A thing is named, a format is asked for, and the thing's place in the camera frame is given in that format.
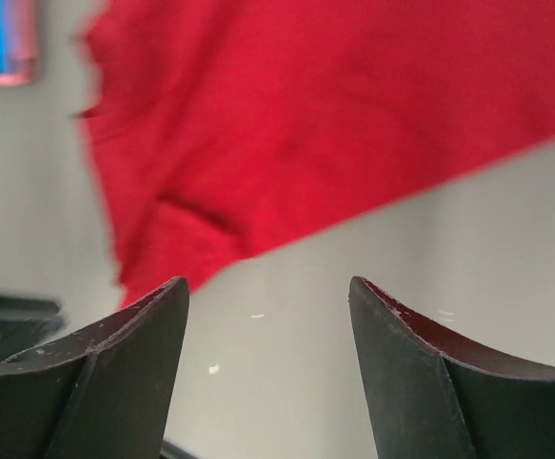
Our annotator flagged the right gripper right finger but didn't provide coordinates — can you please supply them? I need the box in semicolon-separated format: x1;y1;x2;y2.
348;276;555;458

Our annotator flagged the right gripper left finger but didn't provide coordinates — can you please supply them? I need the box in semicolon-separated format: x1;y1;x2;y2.
0;278;189;458

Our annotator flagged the red t-shirt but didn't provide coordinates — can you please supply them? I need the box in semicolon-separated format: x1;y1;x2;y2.
80;1;555;305

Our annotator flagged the salmon pink folded t-shirt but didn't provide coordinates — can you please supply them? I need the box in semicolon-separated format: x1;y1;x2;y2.
0;0;39;86

